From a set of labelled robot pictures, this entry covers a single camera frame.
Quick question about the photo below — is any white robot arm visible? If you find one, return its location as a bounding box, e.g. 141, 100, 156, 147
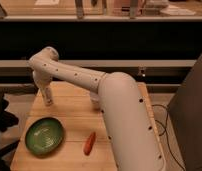
29, 47, 166, 171

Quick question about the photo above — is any orange carrot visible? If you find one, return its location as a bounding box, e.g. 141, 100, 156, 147
83, 132, 96, 155

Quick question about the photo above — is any green bowl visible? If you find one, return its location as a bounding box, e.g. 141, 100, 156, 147
25, 117, 65, 156

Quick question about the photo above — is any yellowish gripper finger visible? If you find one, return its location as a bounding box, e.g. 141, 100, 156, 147
41, 86, 53, 106

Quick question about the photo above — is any black office chair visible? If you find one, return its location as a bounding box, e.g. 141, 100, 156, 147
0, 92, 19, 171

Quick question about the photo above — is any black cable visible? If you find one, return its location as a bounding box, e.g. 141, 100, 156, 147
151, 103, 187, 171

